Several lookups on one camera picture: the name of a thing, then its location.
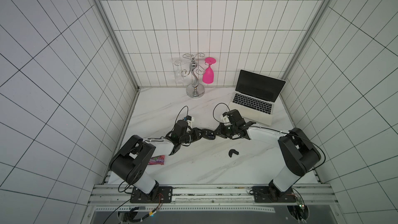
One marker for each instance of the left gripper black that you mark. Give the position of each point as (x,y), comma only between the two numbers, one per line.
(196,131)

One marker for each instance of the silver laptop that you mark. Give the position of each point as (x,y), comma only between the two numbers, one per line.
(255,96)

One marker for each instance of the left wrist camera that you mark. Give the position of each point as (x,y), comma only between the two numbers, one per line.
(189,120)

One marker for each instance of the black mouse battery cover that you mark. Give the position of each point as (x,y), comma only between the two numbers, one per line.
(233,152)

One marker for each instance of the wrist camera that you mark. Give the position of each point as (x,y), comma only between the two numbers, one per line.
(225,118)
(189,120)

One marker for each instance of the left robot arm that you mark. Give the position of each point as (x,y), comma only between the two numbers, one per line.
(131,161)

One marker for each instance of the chrome glass holder stand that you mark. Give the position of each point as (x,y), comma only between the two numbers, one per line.
(195,90)

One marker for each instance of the purple candy bag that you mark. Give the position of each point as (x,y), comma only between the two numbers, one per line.
(158,160)

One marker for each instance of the clear wine glass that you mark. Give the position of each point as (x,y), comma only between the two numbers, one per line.
(178,71)

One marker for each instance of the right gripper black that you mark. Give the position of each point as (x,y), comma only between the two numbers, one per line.
(222,130)

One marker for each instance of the aluminium mounting rail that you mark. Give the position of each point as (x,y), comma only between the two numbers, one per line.
(214,195)

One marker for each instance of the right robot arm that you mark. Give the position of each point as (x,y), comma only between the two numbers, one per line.
(299,153)

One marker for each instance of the pink wine glass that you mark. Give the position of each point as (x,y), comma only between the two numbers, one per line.
(208,76)

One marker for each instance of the black wireless mouse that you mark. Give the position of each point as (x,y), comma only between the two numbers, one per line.
(208,134)

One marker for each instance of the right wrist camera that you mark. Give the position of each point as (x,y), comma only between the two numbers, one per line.
(225,118)

